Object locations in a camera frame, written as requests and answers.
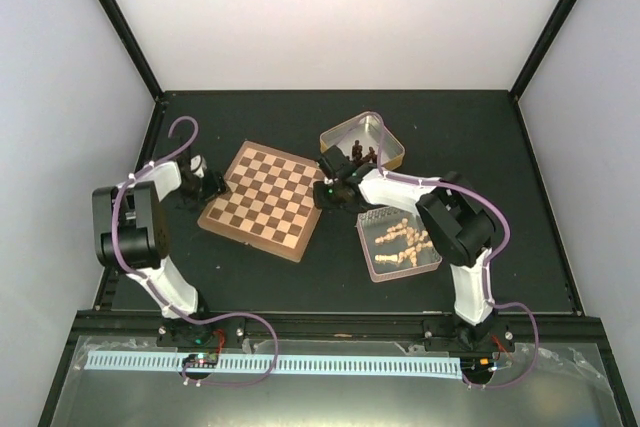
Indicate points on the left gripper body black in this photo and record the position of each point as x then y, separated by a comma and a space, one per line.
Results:
217, 186

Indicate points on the gold tin box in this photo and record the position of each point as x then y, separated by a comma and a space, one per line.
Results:
369, 130

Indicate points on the wooden chess board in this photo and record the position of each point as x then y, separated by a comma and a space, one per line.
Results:
269, 203

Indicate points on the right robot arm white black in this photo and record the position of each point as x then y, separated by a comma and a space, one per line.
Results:
456, 220

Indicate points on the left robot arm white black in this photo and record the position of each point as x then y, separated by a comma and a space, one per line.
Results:
131, 235

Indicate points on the pile of dark chess pieces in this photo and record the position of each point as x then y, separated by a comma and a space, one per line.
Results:
359, 156

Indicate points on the small circuit board left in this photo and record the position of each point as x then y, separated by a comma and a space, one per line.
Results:
200, 360

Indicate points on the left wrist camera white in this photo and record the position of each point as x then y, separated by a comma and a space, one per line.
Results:
198, 166

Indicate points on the white slotted cable duct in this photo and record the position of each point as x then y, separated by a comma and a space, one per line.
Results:
329, 365

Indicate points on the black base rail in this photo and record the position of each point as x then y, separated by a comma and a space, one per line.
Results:
441, 331

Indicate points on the left black frame post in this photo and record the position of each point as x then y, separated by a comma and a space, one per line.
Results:
127, 38

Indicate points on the black frame post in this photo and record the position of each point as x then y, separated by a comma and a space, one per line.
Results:
545, 40
127, 38

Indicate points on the right black frame post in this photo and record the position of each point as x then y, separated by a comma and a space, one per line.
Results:
545, 40

